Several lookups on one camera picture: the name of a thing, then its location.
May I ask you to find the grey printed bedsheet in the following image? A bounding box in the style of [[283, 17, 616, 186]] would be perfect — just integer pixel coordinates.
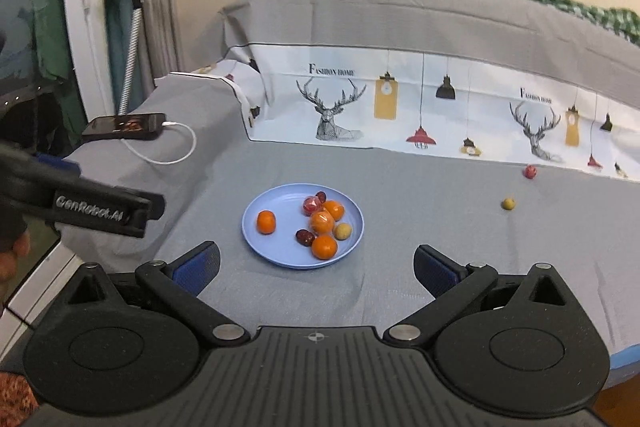
[[60, 0, 640, 358]]

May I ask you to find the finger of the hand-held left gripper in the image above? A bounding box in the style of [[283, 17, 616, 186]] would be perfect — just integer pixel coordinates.
[[32, 152, 83, 178], [120, 189, 166, 239]]

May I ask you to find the gooseneck phone holder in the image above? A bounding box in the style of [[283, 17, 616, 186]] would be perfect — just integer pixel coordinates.
[[107, 0, 147, 118]]

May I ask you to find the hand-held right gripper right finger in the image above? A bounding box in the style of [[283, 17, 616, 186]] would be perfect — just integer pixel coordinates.
[[383, 244, 572, 349]]

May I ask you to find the black smartphone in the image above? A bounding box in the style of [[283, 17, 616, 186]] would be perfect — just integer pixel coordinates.
[[81, 113, 167, 142]]

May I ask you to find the red patterned cloth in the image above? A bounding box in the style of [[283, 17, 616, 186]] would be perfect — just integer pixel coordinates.
[[0, 371, 40, 427]]

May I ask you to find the light blue plate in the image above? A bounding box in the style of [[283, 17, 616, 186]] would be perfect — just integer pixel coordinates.
[[242, 183, 365, 270]]

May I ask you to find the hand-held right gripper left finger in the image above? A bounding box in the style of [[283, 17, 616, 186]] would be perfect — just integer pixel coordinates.
[[65, 241, 251, 349]]

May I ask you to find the white door frame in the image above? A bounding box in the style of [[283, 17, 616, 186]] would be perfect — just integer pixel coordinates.
[[59, 0, 117, 120]]

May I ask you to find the white charging cable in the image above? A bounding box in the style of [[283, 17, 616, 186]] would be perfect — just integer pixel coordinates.
[[121, 121, 197, 166]]

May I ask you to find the person's left hand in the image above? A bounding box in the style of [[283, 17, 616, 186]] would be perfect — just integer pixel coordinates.
[[0, 229, 32, 308]]

